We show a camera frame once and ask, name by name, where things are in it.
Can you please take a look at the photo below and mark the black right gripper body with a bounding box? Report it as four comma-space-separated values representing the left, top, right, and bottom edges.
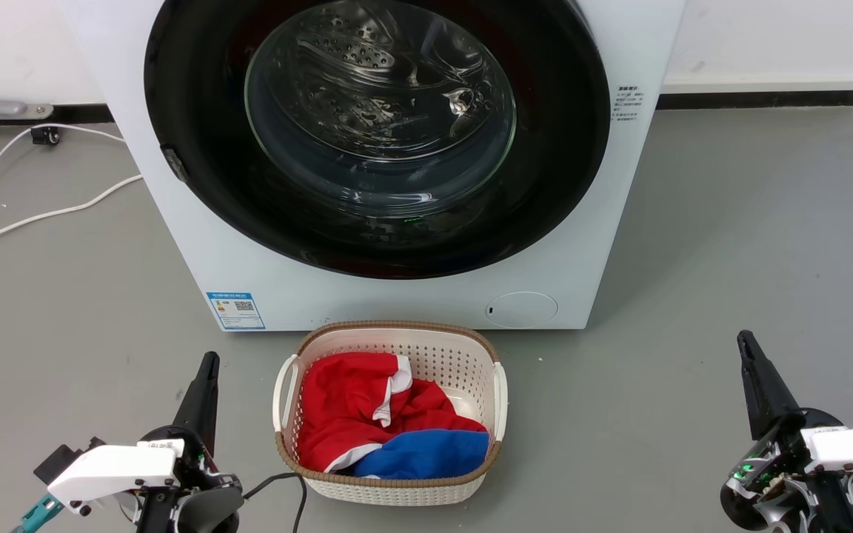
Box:
720, 407, 853, 533

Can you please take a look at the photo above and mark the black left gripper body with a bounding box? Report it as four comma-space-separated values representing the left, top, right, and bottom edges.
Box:
136, 424, 245, 533

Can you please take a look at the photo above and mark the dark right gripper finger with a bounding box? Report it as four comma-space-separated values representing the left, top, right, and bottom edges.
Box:
745, 330, 806, 435
737, 330, 777, 440

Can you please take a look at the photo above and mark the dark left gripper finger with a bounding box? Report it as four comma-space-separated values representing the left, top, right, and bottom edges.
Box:
172, 352, 213, 445
198, 352, 220, 455

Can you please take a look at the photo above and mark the black round glass washer door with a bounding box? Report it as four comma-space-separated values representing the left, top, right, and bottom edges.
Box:
144, 0, 612, 281

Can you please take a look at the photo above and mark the white front-load washing machine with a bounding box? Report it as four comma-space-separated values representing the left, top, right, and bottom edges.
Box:
60, 0, 686, 332

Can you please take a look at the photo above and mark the blue energy label sticker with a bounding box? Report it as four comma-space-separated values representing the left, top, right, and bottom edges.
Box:
206, 291, 267, 331

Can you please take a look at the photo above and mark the red and white garment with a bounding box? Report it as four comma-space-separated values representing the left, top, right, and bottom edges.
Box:
297, 352, 488, 474

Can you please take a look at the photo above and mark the white perforated laundry basket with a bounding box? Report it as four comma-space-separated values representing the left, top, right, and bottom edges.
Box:
272, 320, 509, 507

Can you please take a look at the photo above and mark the blue garment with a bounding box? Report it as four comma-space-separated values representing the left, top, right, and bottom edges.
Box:
352, 429, 490, 480

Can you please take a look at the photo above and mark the round white filter cover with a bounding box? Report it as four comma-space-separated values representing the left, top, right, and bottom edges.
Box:
486, 291, 559, 329

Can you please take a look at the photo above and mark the teal cable connector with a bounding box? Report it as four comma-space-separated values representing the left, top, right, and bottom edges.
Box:
12, 494, 66, 533

